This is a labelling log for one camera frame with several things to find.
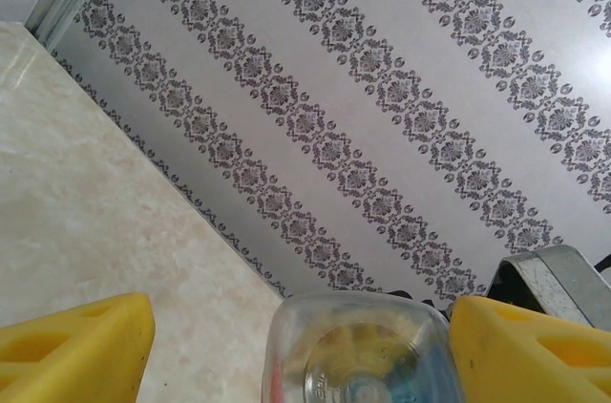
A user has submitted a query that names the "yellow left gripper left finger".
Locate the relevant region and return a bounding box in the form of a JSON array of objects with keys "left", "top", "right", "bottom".
[{"left": 0, "top": 292, "right": 156, "bottom": 403}]

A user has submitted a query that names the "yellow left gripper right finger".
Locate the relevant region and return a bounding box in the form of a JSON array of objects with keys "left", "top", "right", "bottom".
[{"left": 449, "top": 296, "right": 611, "bottom": 403}]

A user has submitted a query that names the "clear bottle with blue label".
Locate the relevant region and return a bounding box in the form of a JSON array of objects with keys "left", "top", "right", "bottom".
[{"left": 262, "top": 291, "right": 467, "bottom": 403}]

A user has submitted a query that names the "grey metal bar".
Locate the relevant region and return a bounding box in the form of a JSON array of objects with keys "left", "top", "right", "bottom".
[{"left": 494, "top": 244, "right": 611, "bottom": 330}]

